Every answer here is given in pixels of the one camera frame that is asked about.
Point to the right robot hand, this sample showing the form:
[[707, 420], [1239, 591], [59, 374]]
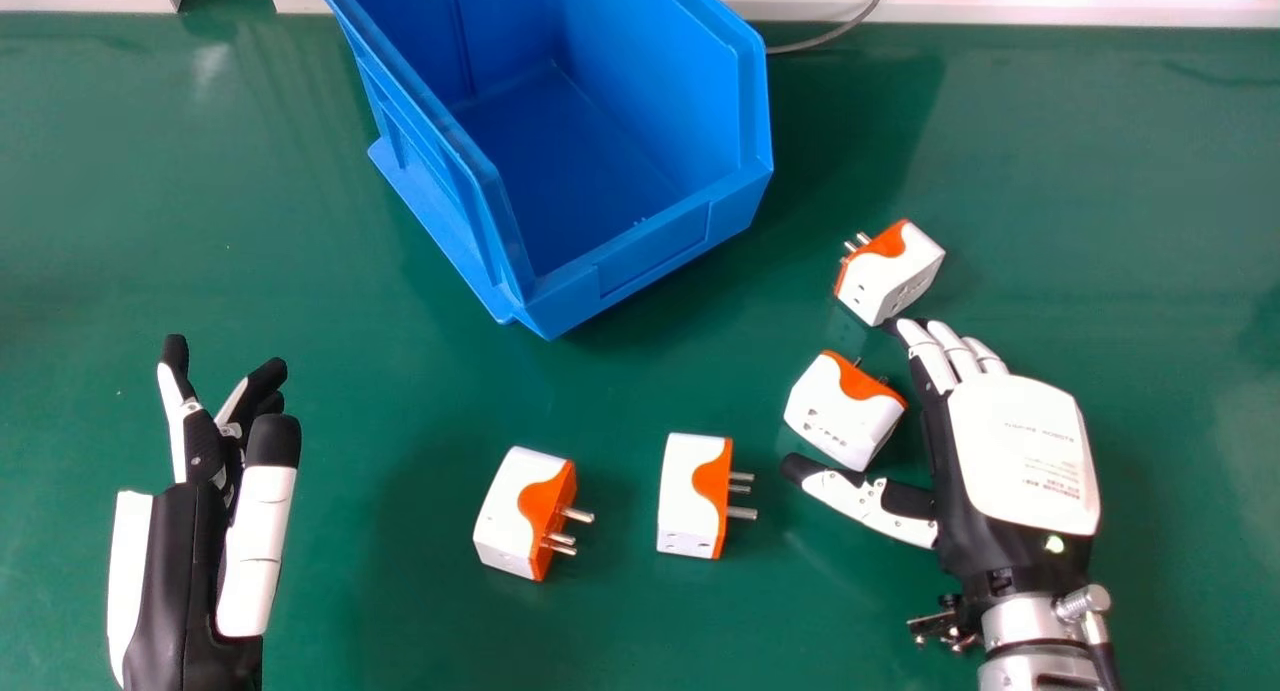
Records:
[[1010, 471]]

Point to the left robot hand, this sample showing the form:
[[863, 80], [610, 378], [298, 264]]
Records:
[[180, 571]]

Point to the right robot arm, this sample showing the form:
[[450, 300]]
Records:
[[1040, 641]]

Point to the white-and-orange plug adapter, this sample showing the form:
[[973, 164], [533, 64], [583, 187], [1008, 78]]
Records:
[[525, 511], [700, 496], [842, 411], [888, 271]]

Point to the blue plastic bin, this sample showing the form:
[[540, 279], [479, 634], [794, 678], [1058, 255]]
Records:
[[590, 141]]

